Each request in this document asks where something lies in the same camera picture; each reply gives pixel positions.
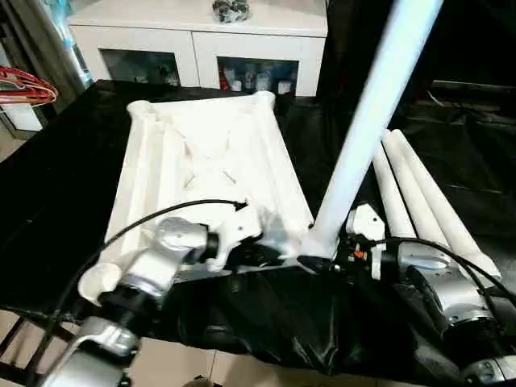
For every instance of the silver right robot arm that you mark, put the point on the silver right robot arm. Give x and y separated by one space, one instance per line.
451 298

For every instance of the white plastic table leg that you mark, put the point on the white plastic table leg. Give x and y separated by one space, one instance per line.
371 121
393 193
447 210
423 201

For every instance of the black metal stand frame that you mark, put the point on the black metal stand frame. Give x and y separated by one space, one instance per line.
16 355

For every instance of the black metal bar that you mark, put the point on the black metal bar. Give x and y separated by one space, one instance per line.
476 87

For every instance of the white cabinet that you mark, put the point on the white cabinet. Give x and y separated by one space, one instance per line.
193 36

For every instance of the black plastic mat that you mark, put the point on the black plastic mat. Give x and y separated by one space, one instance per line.
266 322

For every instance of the white plastic table top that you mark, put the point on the white plastic table top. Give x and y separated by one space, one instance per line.
210 161

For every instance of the grey crumpled bundle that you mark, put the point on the grey crumpled bundle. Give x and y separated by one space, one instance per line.
231 10

